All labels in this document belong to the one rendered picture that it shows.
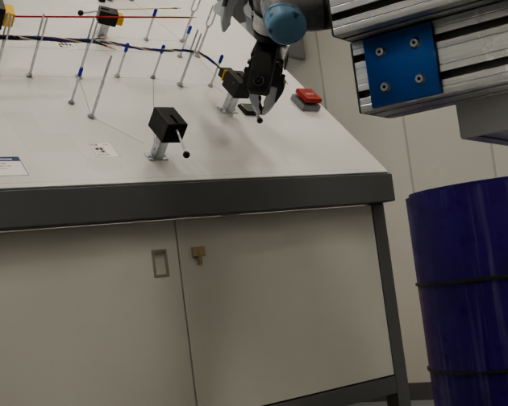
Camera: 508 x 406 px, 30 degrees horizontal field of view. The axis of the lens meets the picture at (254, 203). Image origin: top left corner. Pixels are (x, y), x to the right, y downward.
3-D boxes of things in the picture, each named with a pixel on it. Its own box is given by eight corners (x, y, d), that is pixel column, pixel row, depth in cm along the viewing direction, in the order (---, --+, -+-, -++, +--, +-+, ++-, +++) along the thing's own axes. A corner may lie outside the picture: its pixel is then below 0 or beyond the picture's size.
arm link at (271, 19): (326, 8, 171) (315, -23, 179) (266, 14, 170) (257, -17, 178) (326, 44, 176) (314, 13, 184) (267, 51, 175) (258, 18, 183)
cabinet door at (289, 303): (397, 374, 214) (373, 205, 217) (201, 420, 180) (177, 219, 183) (389, 374, 216) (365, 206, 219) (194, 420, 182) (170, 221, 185)
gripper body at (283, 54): (289, 67, 202) (293, 19, 194) (279, 89, 196) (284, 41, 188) (254, 60, 203) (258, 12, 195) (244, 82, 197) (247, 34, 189)
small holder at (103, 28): (71, 26, 220) (79, -2, 216) (109, 35, 223) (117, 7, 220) (72, 35, 216) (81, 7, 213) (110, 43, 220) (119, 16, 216)
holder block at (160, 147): (167, 184, 179) (183, 142, 174) (139, 147, 186) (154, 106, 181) (187, 184, 182) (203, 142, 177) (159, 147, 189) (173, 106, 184)
